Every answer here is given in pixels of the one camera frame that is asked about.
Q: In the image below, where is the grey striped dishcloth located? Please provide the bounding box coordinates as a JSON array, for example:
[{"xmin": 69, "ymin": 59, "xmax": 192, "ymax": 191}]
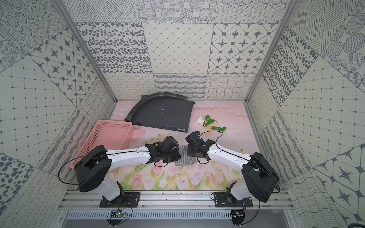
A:
[{"xmin": 175, "ymin": 145, "xmax": 197, "ymax": 167}]

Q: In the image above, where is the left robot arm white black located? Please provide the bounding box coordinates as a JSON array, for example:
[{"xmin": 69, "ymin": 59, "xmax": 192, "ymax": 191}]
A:
[{"xmin": 74, "ymin": 136, "xmax": 181, "ymax": 201}]

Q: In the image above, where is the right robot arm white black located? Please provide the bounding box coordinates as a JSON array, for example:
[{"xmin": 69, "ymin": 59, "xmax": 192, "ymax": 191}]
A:
[{"xmin": 185, "ymin": 131, "xmax": 280, "ymax": 203}]

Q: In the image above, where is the green white toy spray gun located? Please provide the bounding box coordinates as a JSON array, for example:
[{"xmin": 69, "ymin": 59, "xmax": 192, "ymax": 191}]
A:
[{"xmin": 195, "ymin": 115, "xmax": 218, "ymax": 127}]

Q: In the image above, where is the green yellow toy piece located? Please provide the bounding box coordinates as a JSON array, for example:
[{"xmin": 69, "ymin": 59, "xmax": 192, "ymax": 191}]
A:
[{"xmin": 212, "ymin": 126, "xmax": 226, "ymax": 132}]

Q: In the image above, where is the pink plastic basket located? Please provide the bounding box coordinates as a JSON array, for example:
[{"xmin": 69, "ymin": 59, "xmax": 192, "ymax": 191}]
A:
[{"xmin": 69, "ymin": 120, "xmax": 134, "ymax": 169}]

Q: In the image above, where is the left small circuit board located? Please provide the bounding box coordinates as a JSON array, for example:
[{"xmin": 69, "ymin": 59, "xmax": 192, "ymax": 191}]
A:
[{"xmin": 110, "ymin": 211, "xmax": 127, "ymax": 219}]

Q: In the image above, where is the small circuit board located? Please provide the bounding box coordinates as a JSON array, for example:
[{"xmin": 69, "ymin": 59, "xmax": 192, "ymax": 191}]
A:
[
  {"xmin": 231, "ymin": 210, "xmax": 245, "ymax": 225},
  {"xmin": 110, "ymin": 211, "xmax": 127, "ymax": 219}
]

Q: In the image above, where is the right small circuit board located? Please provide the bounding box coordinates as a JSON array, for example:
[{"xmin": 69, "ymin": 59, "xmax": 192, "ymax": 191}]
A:
[{"xmin": 231, "ymin": 210, "xmax": 245, "ymax": 225}]

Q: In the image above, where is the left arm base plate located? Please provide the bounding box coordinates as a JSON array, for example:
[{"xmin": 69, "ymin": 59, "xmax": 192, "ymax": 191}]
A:
[{"xmin": 99, "ymin": 192, "xmax": 141, "ymax": 208}]

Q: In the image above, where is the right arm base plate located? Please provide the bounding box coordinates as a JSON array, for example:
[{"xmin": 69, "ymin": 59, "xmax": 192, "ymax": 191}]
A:
[{"xmin": 211, "ymin": 192, "xmax": 253, "ymax": 208}]

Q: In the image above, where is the aluminium frame rail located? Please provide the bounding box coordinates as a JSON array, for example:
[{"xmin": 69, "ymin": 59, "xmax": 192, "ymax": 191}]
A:
[{"xmin": 59, "ymin": 191, "xmax": 294, "ymax": 210}]

